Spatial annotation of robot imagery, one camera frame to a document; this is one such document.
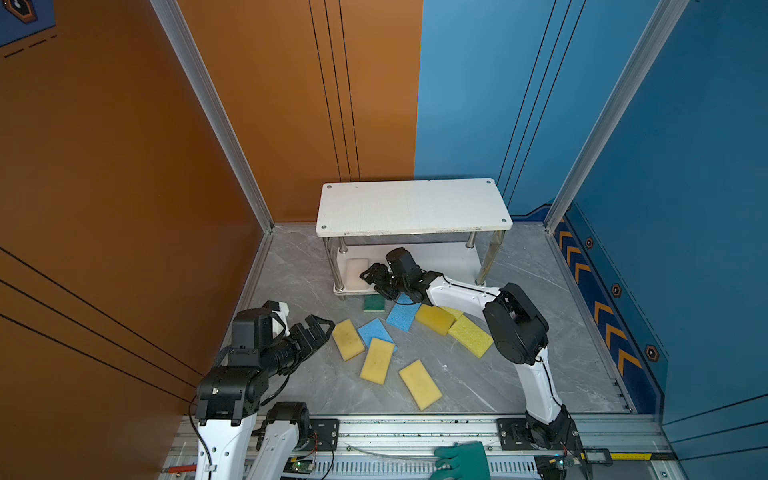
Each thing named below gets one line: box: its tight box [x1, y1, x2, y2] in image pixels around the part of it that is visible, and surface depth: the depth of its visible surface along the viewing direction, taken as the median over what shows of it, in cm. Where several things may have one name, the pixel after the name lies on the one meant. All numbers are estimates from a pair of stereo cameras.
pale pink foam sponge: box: [346, 258, 369, 291], surface depth 96 cm
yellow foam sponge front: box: [398, 359, 443, 411], surface depth 82 cm
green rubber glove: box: [430, 441, 491, 480], surface depth 71 cm
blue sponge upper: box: [386, 293, 422, 332], surface depth 94 cm
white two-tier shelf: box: [315, 178, 513, 300], surface depth 81 cm
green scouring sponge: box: [363, 294, 386, 312], surface depth 97 cm
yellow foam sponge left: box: [332, 318, 365, 362], surface depth 89 cm
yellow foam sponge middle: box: [360, 338, 395, 385], surface depth 84 cm
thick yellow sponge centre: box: [415, 304, 455, 336], surface depth 93 cm
